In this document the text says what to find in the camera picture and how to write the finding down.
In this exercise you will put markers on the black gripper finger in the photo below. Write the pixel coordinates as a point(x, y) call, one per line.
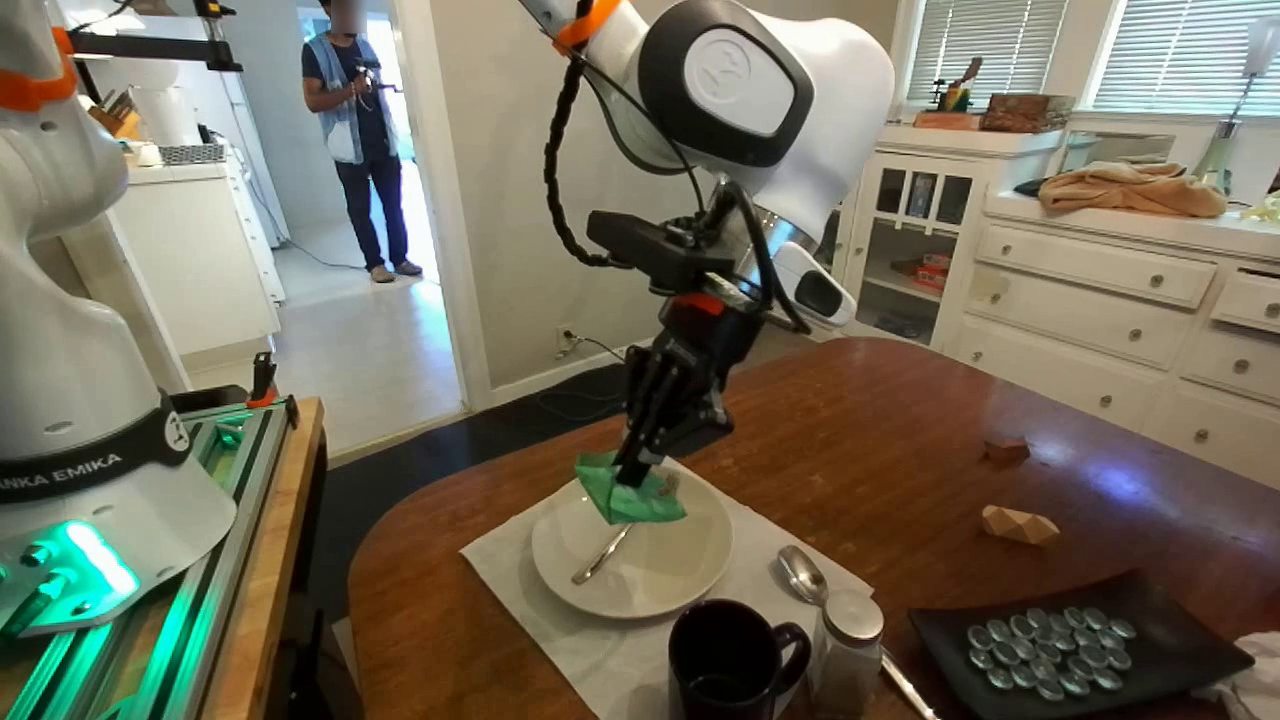
point(659, 403)
point(703, 425)

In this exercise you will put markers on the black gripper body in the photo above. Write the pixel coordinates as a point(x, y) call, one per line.
point(715, 335)

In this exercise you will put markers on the green cloth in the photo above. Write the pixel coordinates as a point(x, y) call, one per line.
point(649, 501)

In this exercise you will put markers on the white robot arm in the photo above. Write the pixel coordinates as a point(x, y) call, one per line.
point(776, 109)

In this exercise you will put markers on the white round plate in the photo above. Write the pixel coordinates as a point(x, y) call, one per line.
point(659, 569)

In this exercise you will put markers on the silver spoon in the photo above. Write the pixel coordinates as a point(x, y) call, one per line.
point(800, 579)

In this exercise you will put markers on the silver fork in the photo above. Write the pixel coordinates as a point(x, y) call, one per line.
point(603, 558)

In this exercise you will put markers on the black mug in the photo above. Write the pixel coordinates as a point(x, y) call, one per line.
point(725, 660)

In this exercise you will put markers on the small wooden block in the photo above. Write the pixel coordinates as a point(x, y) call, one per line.
point(1005, 452)

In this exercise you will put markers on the tan crumpled object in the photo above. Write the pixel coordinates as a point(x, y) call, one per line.
point(1016, 524)

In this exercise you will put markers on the person in blue vest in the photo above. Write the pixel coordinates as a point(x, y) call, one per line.
point(342, 91)

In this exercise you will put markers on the black tray with glass gems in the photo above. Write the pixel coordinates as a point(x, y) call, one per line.
point(1073, 654)

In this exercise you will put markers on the brown cloth on dresser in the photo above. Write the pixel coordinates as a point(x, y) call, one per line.
point(1151, 189)

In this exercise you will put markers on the white dresser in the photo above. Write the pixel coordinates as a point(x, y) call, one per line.
point(1151, 320)

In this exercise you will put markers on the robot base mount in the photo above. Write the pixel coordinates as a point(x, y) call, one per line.
point(170, 600)

